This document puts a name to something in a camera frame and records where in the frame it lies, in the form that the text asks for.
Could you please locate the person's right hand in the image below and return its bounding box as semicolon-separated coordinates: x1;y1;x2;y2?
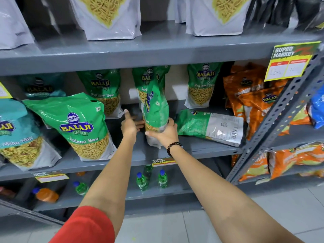
145;117;179;149

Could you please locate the person's left hand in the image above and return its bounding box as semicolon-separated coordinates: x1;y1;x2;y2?
120;109;145;141

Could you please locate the green snack packet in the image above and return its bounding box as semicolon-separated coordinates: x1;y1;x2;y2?
175;109;245;147
132;66;171;110
142;84;170;149
22;93;117;162
184;62;223;109
76;69;125;119

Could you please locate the person's left forearm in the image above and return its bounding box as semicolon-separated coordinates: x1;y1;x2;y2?
79;135;137;237

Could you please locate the person's right forearm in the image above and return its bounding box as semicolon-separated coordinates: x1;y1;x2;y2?
168;144;304;243

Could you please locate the small shelf price label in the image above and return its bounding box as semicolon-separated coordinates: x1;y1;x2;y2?
152;157;177;167
0;82;13;99
32;171;69;183

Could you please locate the green bottle with blue cap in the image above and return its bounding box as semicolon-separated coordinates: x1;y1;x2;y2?
73;181;89;196
136;172;149;192
158;170;168;188

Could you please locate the grey metal shelf rack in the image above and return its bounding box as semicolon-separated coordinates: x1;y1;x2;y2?
0;20;324;222

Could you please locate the teal snack packet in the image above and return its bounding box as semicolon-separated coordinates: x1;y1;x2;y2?
17;73;67;100
0;98;62;171

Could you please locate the white snack packet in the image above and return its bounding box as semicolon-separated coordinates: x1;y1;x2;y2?
174;0;187;23
69;0;142;41
186;0;254;37
0;0;35;50

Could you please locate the pile of orange snack packets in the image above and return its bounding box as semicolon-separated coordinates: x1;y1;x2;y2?
223;62;312;141
231;143;324;182

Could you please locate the orange bottle with blue cap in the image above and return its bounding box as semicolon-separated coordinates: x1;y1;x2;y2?
32;187;60;203

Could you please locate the red shirt sleeve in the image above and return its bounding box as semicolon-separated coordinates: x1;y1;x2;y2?
49;206;116;243

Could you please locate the grey slotted metal upright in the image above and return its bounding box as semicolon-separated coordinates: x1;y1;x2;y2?
226;45;324;185

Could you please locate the grey slotted metal bar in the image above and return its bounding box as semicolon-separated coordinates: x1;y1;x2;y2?
0;199;64;226

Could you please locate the large yellow green price tag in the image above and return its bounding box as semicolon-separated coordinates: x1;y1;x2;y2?
264;41;321;82

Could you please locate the blue snack packet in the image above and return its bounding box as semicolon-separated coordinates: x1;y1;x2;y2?
307;85;324;129

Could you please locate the row of black packets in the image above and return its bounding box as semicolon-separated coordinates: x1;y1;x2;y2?
244;0;324;31

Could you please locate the black bead bracelet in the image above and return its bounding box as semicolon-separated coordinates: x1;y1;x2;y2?
167;142;183;158

